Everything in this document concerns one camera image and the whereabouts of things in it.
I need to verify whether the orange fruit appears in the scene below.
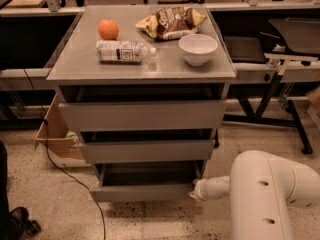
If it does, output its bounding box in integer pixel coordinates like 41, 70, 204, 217
98, 19, 119, 40

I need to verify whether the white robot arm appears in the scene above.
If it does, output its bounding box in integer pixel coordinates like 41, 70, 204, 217
190, 150, 320, 240

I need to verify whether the black floor cable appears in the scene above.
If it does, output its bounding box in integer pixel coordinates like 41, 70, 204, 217
21, 68, 107, 240

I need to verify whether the white bowl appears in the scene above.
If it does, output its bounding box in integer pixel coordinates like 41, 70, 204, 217
178, 34, 218, 66

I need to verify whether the black folding stand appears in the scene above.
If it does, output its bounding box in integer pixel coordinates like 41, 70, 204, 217
222, 50, 314, 155

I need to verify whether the grey drawer cabinet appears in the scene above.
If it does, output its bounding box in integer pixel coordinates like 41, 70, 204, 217
45, 5, 237, 203

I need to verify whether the grey bottom drawer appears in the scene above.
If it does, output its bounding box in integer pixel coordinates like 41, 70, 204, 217
90, 160, 206, 202

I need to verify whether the grey top drawer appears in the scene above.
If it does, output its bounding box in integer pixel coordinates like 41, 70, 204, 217
59, 100, 226, 132

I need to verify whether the grey middle drawer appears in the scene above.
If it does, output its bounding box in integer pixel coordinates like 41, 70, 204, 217
80, 140, 214, 163

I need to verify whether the grey drawer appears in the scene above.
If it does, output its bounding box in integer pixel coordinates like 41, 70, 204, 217
80, 140, 214, 163
59, 100, 226, 132
90, 160, 206, 202

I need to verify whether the brown yellow chip bag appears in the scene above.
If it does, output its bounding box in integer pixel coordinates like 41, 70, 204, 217
135, 6, 207, 41

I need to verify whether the cardboard box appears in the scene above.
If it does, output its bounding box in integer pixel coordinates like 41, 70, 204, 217
35, 96, 87, 168

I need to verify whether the clear plastic water bottle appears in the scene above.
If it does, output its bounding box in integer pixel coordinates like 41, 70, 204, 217
95, 40, 156, 63

